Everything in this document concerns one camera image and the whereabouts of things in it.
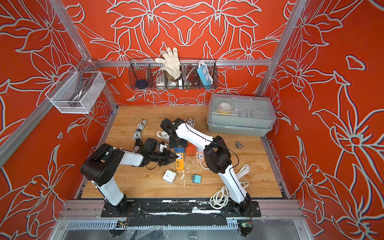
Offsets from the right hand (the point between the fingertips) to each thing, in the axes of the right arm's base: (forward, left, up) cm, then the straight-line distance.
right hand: (173, 146), depth 88 cm
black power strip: (+1, +23, -1) cm, 23 cm away
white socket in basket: (+34, +9, +23) cm, 42 cm away
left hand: (-6, -2, -6) cm, 8 cm away
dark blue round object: (+36, +23, +20) cm, 47 cm away
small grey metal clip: (+5, -41, -6) cm, 42 cm away
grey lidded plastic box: (+20, -43, +8) cm, 48 cm away
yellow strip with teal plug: (-7, -4, -5) cm, 10 cm away
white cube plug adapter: (-17, +1, -2) cm, 17 cm away
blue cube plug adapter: (-2, -4, -1) cm, 4 cm away
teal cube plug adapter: (-17, -14, -6) cm, 23 cm away
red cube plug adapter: (-1, -11, -3) cm, 11 cm away
